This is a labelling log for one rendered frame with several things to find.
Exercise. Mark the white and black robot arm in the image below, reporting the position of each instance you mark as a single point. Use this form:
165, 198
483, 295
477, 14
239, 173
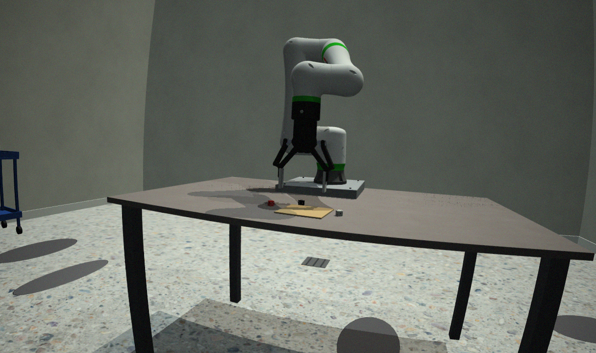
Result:
314, 67

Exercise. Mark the tan square mat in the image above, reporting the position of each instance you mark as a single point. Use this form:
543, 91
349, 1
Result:
305, 211

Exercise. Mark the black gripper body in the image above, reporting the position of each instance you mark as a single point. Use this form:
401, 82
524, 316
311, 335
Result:
304, 131

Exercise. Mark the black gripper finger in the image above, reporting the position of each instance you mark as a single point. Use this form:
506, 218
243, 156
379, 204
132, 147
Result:
280, 165
326, 169

